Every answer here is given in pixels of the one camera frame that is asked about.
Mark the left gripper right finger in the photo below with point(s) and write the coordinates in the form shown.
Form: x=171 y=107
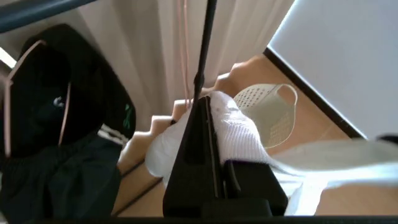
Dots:
x=258 y=186

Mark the white curtain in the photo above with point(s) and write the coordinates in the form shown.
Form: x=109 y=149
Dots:
x=140 y=46

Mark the pink clothes hanger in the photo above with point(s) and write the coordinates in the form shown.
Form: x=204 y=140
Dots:
x=7 y=124
x=186 y=62

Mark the black shorts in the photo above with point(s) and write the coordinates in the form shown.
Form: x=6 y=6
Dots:
x=46 y=180

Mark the white laundry basket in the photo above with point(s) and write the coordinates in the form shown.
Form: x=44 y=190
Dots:
x=273 y=118

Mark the white t-shirt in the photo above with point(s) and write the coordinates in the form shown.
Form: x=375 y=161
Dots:
x=239 y=137

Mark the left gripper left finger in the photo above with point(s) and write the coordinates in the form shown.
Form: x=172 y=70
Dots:
x=192 y=180

